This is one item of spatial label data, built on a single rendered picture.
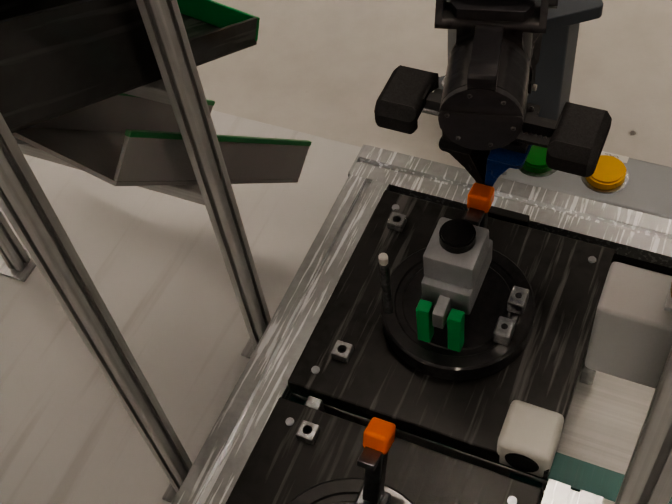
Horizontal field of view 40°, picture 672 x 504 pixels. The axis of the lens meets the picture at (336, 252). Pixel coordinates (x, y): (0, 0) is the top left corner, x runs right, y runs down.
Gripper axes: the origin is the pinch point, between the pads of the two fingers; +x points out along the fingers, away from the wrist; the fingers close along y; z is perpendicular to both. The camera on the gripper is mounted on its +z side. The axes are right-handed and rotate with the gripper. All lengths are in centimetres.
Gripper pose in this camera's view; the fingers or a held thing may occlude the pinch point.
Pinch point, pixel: (488, 159)
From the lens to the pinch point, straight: 82.2
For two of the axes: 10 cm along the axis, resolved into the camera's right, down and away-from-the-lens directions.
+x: 1.0, 5.9, 8.0
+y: -9.1, -2.7, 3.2
